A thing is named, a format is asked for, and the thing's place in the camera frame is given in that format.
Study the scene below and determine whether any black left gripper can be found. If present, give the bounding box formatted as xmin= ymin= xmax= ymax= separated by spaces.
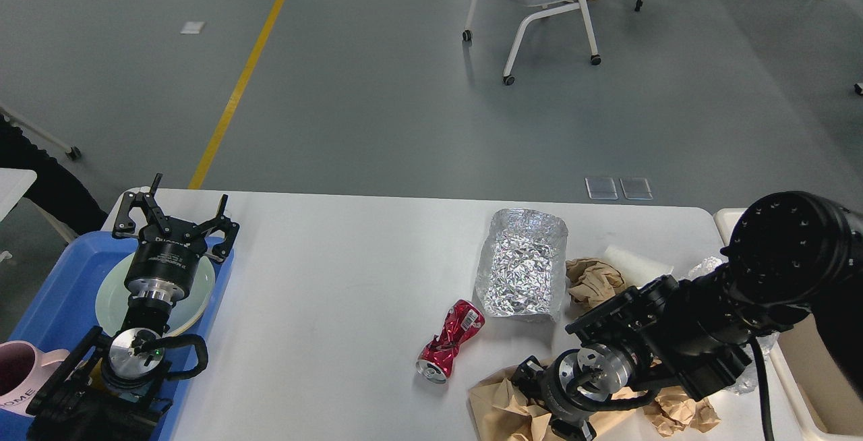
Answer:
xmin=112 ymin=173 xmax=241 ymax=305

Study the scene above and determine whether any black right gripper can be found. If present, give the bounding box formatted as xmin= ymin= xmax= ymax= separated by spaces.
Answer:
xmin=510 ymin=356 xmax=599 ymax=441

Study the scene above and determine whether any brown paper bag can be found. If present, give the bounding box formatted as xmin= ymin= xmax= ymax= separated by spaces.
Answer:
xmin=469 ymin=360 xmax=648 ymax=441

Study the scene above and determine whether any green plate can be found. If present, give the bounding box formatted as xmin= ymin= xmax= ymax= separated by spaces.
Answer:
xmin=94 ymin=254 xmax=216 ymax=336

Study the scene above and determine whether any aluminium foil tray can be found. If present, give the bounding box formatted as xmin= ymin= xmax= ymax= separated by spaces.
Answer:
xmin=475 ymin=208 xmax=569 ymax=322

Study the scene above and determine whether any pink HOME mug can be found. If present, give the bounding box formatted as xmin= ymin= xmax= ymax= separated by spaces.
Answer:
xmin=1 ymin=341 xmax=69 ymax=417

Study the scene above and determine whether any dark teal mug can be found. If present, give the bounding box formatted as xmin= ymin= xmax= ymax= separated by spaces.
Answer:
xmin=88 ymin=360 xmax=107 ymax=392

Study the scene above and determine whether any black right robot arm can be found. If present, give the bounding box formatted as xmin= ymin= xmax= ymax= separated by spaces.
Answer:
xmin=511 ymin=190 xmax=862 ymax=440

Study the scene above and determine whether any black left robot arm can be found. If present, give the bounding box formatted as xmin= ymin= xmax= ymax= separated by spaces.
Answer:
xmin=26 ymin=174 xmax=240 ymax=440

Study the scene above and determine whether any crushed red soda can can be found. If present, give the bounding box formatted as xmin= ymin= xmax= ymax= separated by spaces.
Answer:
xmin=415 ymin=299 xmax=486 ymax=384

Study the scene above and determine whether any dark seated figure left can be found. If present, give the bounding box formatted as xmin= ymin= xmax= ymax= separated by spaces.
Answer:
xmin=1 ymin=117 xmax=107 ymax=235

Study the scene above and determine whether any crumpled brown paper lower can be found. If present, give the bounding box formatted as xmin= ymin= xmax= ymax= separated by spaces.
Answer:
xmin=642 ymin=386 xmax=721 ymax=438

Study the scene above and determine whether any crumpled brown paper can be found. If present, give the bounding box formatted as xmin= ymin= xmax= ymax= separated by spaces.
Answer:
xmin=565 ymin=258 xmax=629 ymax=311
xmin=642 ymin=386 xmax=721 ymax=438

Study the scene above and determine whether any crumpled brown paper upper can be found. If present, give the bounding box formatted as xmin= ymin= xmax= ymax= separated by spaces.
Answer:
xmin=565 ymin=258 xmax=629 ymax=311

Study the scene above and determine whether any clear plastic wrap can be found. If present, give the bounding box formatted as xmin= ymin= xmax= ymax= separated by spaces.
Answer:
xmin=678 ymin=256 xmax=779 ymax=395

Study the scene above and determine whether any beige plastic bin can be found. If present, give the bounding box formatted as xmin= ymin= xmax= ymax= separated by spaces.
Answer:
xmin=714 ymin=208 xmax=862 ymax=440

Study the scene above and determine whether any white table frame left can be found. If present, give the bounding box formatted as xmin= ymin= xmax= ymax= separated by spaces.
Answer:
xmin=1 ymin=105 xmax=82 ymax=161

